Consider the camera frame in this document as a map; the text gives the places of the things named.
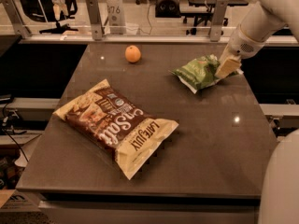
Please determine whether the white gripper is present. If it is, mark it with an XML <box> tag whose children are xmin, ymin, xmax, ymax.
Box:
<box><xmin>215</xmin><ymin>25</ymin><xmax>264</xmax><ymax>79</ymax></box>

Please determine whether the green jalapeno chip bag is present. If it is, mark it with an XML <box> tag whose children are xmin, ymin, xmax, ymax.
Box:
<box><xmin>172</xmin><ymin>54</ymin><xmax>240</xmax><ymax>93</ymax></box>

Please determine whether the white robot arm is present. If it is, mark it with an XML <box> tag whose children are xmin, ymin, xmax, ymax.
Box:
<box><xmin>215</xmin><ymin>0</ymin><xmax>299</xmax><ymax>79</ymax></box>

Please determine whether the brown Late July chip bag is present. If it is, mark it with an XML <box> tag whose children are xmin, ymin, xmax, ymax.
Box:
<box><xmin>54</xmin><ymin>80</ymin><xmax>178</xmax><ymax>179</ymax></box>

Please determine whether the black desk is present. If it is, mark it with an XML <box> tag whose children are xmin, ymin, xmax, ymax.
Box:
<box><xmin>181</xmin><ymin>0</ymin><xmax>249</xmax><ymax>35</ymax></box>

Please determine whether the orange fruit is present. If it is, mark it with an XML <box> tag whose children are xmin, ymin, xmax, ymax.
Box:
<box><xmin>125</xmin><ymin>46</ymin><xmax>141</xmax><ymax>63</ymax></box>

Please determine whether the right metal rail bracket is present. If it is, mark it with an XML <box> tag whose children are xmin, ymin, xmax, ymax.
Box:
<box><xmin>209</xmin><ymin>0</ymin><xmax>228</xmax><ymax>42</ymax></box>

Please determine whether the metal rail bracket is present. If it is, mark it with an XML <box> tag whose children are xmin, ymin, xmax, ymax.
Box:
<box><xmin>209</xmin><ymin>0</ymin><xmax>228</xmax><ymax>42</ymax></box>
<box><xmin>86</xmin><ymin>0</ymin><xmax>104</xmax><ymax>40</ymax></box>
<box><xmin>0</xmin><ymin>0</ymin><xmax>31</xmax><ymax>38</ymax></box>

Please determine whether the white numbered post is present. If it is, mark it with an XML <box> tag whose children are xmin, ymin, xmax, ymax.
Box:
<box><xmin>106</xmin><ymin>0</ymin><xmax>126</xmax><ymax>35</ymax></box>

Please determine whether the middle metal rail bracket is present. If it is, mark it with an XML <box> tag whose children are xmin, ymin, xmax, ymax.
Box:
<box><xmin>86</xmin><ymin>0</ymin><xmax>104</xmax><ymax>40</ymax></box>

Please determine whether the left metal rail bracket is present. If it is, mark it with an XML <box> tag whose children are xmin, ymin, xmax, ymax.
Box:
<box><xmin>0</xmin><ymin>0</ymin><xmax>31</xmax><ymax>38</ymax></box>

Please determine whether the black cable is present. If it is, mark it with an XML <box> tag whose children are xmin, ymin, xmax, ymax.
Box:
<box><xmin>0</xmin><ymin>101</ymin><xmax>31</xmax><ymax>163</ymax></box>

